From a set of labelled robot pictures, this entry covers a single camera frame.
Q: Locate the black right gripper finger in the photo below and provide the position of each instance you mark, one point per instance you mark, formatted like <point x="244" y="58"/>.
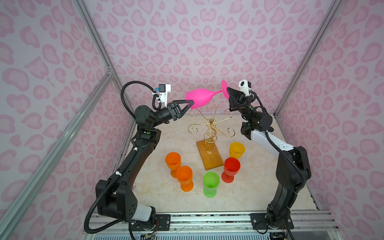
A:
<point x="232" y="102"/>
<point x="236" y="95"/>

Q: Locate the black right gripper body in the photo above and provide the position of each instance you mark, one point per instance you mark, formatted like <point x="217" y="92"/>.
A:
<point x="247" y="108"/>

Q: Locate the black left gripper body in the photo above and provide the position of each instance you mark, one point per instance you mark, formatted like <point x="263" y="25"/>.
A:
<point x="172" y="113"/>

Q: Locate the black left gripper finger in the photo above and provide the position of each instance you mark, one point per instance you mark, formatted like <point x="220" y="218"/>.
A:
<point x="182" y="102"/>
<point x="183" y="109"/>

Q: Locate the pink wine glass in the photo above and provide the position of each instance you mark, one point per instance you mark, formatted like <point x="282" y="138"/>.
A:
<point x="202" y="97"/>

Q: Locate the yellow wine glass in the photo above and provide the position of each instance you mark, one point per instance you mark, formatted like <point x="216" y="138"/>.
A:
<point x="236" y="150"/>

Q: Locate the orange wine glass front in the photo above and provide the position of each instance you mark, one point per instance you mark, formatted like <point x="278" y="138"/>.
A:
<point x="173" y="161"/>

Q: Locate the orange wine glass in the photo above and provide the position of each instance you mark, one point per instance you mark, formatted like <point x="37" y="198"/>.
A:
<point x="184" y="175"/>
<point x="173" y="161"/>

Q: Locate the red wine glass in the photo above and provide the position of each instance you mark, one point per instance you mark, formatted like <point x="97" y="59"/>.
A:
<point x="231" y="168"/>

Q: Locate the green wine glass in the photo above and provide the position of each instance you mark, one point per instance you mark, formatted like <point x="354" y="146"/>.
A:
<point x="211" y="181"/>

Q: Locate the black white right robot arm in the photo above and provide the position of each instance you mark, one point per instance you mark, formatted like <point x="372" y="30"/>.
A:
<point x="293" y="168"/>

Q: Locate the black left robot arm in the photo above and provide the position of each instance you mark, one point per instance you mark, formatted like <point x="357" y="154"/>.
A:
<point x="115" y="197"/>

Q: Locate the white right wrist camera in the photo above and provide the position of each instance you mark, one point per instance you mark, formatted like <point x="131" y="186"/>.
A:
<point x="245" y="87"/>

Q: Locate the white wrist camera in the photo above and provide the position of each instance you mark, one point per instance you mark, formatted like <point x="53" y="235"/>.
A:
<point x="245" y="87"/>
<point x="161" y="93"/>

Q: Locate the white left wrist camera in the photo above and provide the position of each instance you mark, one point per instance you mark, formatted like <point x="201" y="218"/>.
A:
<point x="161" y="93"/>

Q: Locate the gold wire glass rack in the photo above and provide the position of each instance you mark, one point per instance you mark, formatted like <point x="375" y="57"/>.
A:
<point x="211" y="135"/>

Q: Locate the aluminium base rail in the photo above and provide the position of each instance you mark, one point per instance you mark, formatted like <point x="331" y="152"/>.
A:
<point x="301" y="225"/>

